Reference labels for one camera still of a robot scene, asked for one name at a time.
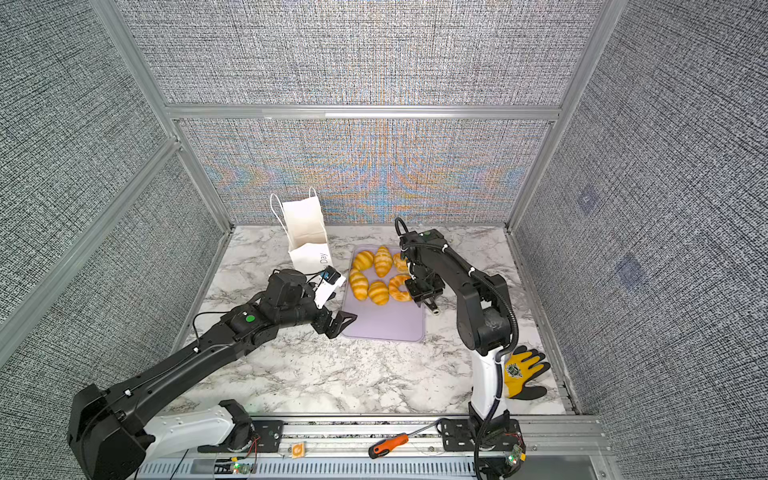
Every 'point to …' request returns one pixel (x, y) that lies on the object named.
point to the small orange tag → (297, 450)
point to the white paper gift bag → (307, 241)
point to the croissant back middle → (383, 261)
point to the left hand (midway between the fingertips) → (345, 306)
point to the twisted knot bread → (401, 265)
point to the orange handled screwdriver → (384, 446)
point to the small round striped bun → (378, 292)
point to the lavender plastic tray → (393, 321)
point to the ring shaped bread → (394, 283)
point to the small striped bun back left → (363, 260)
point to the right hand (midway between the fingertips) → (426, 299)
